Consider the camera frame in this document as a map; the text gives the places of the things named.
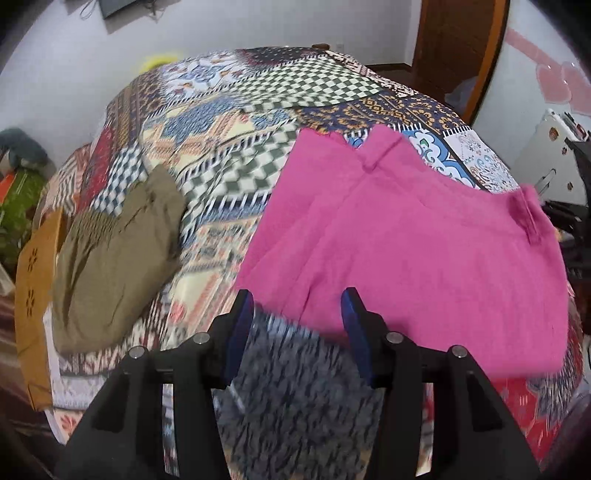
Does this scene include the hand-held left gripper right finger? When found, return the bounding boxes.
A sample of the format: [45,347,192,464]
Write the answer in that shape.
[341,286,541,480]

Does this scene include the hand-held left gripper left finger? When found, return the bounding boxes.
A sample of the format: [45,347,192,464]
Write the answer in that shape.
[58,288,257,480]

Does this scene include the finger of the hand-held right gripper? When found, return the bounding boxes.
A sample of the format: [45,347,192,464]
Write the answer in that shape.
[539,199,581,236]

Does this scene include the grey black patterned pants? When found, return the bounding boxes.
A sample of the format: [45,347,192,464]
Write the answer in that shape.
[210,309,384,480]

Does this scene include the pink pants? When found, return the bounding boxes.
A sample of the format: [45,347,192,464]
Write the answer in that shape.
[235,124,570,372]

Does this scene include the olive green pants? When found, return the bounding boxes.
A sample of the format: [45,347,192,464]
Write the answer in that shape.
[51,164,188,354]

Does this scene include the white box with stickers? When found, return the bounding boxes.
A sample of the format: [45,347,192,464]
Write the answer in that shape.
[512,108,591,208]

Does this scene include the pink heart sticker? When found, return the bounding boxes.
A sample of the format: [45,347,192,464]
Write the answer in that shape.
[536,60,591,114]

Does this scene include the wooden wardrobe with white doors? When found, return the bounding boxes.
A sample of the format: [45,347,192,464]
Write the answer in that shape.
[462,0,591,171]

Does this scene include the brown wooden door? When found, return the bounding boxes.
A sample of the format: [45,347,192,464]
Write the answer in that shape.
[413,0,499,93]

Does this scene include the red patterned bedsheet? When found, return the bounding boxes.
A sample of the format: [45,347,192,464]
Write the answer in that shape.
[28,143,585,480]

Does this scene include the patchwork patterned blanket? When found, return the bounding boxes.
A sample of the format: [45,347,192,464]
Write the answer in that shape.
[44,46,522,480]

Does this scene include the orange wooden lap desk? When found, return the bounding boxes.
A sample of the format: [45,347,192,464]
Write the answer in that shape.
[14,208,68,411]

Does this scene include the green fabric bag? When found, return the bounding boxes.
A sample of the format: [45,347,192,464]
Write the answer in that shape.
[0,168,47,268]

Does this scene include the yellow plastic object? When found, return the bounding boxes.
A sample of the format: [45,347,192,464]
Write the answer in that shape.
[139,54,178,72]

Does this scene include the small black wall monitor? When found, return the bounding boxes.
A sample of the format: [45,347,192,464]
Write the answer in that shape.
[99,0,139,19]

